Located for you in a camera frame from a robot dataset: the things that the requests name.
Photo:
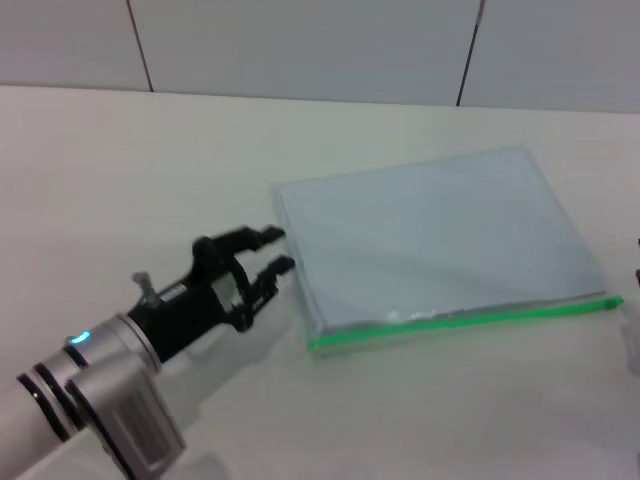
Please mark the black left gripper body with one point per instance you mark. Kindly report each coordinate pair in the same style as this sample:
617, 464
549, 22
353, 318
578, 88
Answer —
190, 315

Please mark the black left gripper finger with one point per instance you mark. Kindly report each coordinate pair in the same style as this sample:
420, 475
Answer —
267, 285
245, 239

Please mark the clear document bag green zipper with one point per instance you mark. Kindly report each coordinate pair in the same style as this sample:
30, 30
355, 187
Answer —
450, 325

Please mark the green zipper slider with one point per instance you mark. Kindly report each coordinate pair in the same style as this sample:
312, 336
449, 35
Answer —
614, 302

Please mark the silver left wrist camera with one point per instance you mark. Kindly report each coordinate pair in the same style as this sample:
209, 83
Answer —
135, 420

